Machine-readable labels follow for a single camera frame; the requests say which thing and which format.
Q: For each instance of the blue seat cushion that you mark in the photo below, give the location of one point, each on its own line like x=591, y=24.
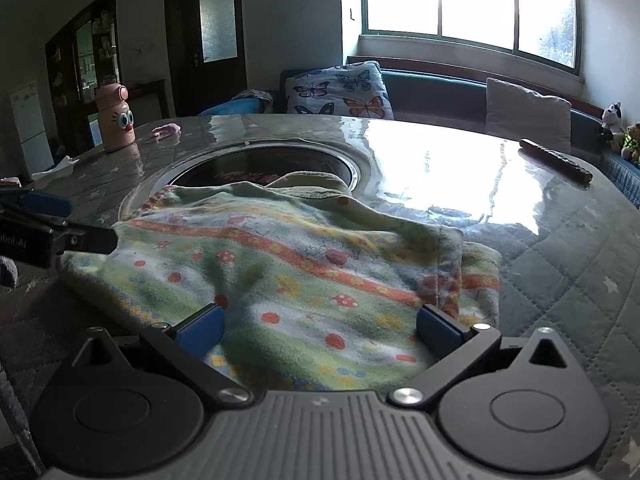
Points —
x=232, y=108

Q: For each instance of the white tissue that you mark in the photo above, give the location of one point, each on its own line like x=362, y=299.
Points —
x=57, y=166

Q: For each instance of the dark wooden display cabinet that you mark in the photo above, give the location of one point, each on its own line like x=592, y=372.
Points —
x=67, y=85

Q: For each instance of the dark wooden door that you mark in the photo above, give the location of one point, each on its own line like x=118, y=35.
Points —
x=182, y=60

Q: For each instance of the green framed window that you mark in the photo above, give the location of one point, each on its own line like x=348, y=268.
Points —
x=475, y=0

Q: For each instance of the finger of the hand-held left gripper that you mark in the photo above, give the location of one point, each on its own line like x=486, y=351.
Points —
x=45, y=202
x=90, y=240

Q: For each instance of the bear plush with green vest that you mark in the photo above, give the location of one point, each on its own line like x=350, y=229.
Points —
x=631, y=142

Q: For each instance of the black and white cow plush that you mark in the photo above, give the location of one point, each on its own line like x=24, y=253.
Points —
x=611, y=120

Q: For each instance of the round recessed table stove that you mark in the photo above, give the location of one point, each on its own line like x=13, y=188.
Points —
x=260, y=160

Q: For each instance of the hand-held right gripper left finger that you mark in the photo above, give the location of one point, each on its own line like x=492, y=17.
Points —
x=202, y=329

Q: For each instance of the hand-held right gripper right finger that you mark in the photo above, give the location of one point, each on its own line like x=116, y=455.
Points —
x=440, y=329

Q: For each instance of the low wooden side cabinet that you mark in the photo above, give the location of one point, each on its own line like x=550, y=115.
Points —
x=147, y=100

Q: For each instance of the black remote control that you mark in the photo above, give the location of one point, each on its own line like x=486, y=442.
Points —
x=555, y=161

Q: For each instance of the pink cartoon face bottle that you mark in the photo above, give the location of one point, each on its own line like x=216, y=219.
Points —
x=115, y=120

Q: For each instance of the green patterned shirt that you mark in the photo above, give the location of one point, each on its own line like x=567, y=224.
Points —
x=300, y=270

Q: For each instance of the white refrigerator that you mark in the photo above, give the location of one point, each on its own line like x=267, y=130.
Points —
x=30, y=125

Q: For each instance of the butterfly print pillow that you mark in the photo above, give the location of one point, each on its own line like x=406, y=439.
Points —
x=340, y=90

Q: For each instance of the grey crumpled cloth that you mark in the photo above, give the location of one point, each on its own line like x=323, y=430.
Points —
x=255, y=96

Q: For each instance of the plain white pillow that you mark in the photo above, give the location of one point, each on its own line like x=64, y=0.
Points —
x=527, y=112

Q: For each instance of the blue corner sofa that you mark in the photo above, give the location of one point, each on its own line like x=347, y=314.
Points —
x=435, y=90

